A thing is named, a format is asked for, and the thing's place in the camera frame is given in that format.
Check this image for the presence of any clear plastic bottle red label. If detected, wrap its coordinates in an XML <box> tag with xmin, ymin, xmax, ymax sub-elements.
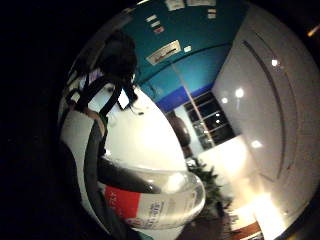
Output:
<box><xmin>98</xmin><ymin>167</ymin><xmax>207</xmax><ymax>231</ymax></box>

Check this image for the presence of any dark round vase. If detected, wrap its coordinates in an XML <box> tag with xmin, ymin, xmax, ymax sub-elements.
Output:
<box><xmin>165</xmin><ymin>109</ymin><xmax>192</xmax><ymax>148</ymax></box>

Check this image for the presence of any green potted plant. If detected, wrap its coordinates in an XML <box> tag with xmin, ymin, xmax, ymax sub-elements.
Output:
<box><xmin>186</xmin><ymin>156</ymin><xmax>233</xmax><ymax>223</ymax></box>

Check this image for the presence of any thin pale pole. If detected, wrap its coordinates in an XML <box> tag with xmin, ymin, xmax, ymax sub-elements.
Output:
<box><xmin>171</xmin><ymin>63</ymin><xmax>215</xmax><ymax>149</ymax></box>

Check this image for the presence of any dark grid window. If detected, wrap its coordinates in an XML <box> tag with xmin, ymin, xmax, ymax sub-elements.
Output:
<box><xmin>183</xmin><ymin>91</ymin><xmax>237</xmax><ymax>151</ymax></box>

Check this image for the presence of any the person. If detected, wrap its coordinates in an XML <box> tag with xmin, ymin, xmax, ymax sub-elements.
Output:
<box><xmin>64</xmin><ymin>29</ymin><xmax>140</xmax><ymax>118</ymax></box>

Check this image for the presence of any white paper sheet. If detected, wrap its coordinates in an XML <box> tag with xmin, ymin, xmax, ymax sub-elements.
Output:
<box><xmin>164</xmin><ymin>0</ymin><xmax>186</xmax><ymax>12</ymax></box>
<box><xmin>186</xmin><ymin>0</ymin><xmax>218</xmax><ymax>8</ymax></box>

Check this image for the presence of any white framed wall poster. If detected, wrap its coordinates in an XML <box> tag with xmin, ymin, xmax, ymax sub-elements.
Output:
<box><xmin>145</xmin><ymin>39</ymin><xmax>183</xmax><ymax>66</ymax></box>

